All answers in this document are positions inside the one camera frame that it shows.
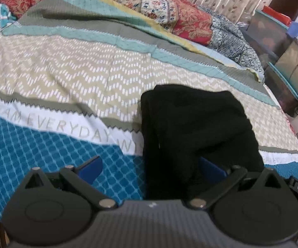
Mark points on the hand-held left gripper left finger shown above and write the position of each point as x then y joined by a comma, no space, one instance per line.
90,169

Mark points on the floral patchwork quilt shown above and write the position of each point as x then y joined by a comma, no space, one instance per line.
169,10

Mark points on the black pants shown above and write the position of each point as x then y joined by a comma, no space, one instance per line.
190,129

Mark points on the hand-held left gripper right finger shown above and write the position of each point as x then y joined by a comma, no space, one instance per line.
212,171

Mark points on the red flat box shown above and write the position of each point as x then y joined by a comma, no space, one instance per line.
278,14

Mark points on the zigzag striped teal bedspread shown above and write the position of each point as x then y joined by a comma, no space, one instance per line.
87,67

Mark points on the clear bin teal lid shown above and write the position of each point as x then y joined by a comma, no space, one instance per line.
266,37
284,90

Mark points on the beige storage box teal rim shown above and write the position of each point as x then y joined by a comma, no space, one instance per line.
294,66

